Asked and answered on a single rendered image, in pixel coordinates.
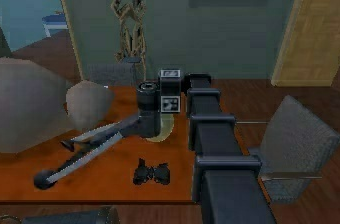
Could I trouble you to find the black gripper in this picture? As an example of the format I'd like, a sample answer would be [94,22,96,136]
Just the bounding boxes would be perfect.
[33,80,162,191]

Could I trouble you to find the black binoculars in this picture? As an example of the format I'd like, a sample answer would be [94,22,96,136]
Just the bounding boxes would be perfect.
[132,157,172,186]

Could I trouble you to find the small grey brown faceted lump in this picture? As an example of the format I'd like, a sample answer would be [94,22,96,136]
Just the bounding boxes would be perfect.
[65,79,116,132]

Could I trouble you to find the orange brown wooden table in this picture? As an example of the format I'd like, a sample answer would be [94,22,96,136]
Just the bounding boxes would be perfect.
[0,84,247,205]

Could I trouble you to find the grey upholstered chair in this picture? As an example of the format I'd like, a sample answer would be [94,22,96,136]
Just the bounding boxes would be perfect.
[85,62,138,88]
[247,94,340,205]

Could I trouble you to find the pale yellow round plate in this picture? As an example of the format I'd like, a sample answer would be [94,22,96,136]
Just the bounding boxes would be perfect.
[145,113,176,144]

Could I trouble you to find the large grey brown faceted lump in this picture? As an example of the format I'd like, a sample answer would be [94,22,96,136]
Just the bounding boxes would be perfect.
[0,57,76,155]

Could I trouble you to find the tan twisted sculpture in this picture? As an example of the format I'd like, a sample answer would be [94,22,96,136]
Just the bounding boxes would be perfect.
[110,0,148,65]

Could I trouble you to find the blue white stool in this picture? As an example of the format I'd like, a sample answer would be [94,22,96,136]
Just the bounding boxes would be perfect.
[41,12,69,38]

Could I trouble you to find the light wooden room door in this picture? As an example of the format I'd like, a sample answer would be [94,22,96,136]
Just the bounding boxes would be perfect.
[270,0,340,88]

